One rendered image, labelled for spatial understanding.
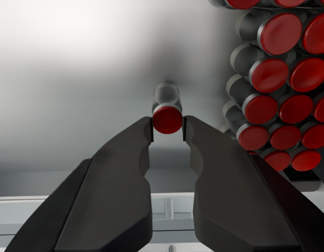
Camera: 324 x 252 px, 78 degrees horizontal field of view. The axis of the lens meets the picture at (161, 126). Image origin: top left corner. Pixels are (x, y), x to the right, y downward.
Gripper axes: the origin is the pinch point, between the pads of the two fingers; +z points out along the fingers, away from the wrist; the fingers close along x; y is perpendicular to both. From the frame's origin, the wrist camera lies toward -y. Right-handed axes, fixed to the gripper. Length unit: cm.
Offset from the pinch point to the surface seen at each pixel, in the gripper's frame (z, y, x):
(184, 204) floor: 94, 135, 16
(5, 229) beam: 48, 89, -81
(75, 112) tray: 5.5, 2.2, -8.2
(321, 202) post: 2.6, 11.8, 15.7
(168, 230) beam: 45, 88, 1
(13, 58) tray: 5.5, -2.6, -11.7
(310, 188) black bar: 3.6, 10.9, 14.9
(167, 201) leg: 62, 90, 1
